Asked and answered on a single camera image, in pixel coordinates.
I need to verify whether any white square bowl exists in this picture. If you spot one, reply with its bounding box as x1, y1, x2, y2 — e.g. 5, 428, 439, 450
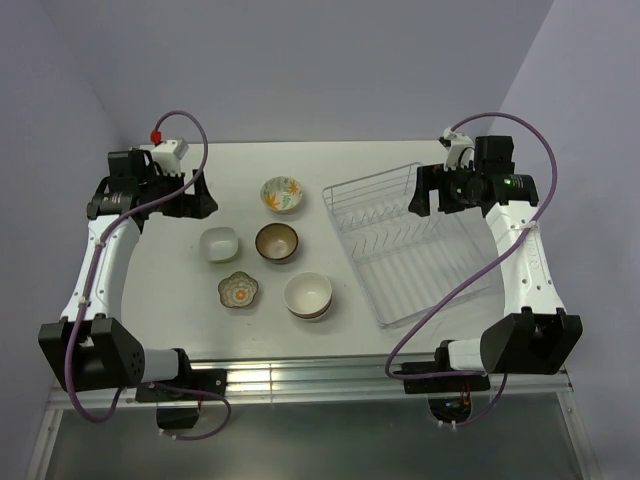
199, 227, 239, 263

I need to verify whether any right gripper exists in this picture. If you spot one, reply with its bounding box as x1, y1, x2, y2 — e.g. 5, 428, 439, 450
408, 160, 483, 217

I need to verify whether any beige bowl with flower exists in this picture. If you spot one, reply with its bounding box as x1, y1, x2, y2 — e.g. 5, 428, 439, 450
283, 272, 333, 314

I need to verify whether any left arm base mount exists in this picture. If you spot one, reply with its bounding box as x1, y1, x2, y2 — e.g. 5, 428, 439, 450
135, 369, 231, 441

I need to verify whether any red bowl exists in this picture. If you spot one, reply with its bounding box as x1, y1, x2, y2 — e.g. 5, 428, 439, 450
290, 304, 331, 322

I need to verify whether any white wire dish rack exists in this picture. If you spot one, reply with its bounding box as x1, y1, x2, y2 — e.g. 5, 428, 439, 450
322, 163, 496, 329

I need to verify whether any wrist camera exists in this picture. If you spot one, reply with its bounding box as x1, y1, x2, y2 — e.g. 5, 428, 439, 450
439, 127, 474, 170
150, 130, 189, 176

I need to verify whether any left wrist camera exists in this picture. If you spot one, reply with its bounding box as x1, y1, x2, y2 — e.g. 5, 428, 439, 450
150, 130, 189, 176

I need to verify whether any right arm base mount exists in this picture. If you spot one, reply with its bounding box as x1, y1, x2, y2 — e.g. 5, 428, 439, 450
403, 375, 491, 425

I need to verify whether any aluminium frame rail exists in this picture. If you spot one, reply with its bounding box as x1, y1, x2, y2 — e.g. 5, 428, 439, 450
46, 356, 573, 411

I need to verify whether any floral leaf pattern bowl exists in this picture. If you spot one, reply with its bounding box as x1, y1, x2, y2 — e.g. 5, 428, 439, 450
260, 176, 304, 214

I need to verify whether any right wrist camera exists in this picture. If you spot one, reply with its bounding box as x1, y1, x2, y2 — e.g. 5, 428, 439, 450
439, 127, 474, 170

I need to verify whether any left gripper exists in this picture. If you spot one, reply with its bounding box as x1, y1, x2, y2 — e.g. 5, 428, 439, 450
140, 166, 217, 219

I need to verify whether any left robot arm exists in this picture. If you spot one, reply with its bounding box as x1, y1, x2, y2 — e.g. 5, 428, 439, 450
38, 139, 218, 399

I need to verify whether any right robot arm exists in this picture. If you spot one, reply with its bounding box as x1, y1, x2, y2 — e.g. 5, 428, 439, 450
408, 129, 583, 390

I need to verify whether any brown rimmed beige bowl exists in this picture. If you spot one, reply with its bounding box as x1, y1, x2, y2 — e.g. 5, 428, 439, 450
254, 223, 299, 263

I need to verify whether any flower shaped patterned dish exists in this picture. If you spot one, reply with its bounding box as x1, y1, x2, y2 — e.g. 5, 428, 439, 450
217, 271, 259, 309

